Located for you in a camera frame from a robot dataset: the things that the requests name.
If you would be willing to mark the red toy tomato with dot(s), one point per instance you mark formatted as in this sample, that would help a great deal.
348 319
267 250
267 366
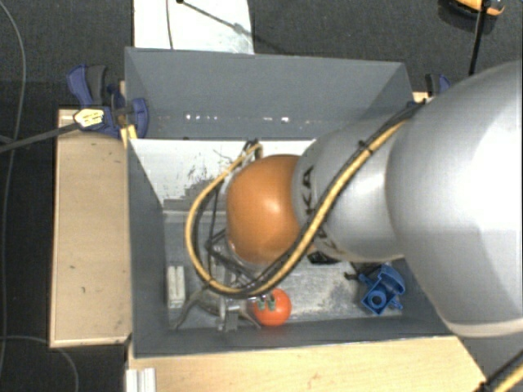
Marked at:
274 311

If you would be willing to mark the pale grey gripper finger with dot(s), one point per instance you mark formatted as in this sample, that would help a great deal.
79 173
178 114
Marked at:
231 320
189 309

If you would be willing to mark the white rectangular block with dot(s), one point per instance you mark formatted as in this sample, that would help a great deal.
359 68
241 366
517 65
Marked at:
176 286

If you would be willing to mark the blue plastic fitting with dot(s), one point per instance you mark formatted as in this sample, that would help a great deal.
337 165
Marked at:
382 290

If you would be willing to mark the grey metal bin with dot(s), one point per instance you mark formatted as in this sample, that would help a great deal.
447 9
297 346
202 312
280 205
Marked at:
253 92

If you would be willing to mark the pale wood flat board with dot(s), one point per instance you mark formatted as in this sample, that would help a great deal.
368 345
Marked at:
92 227

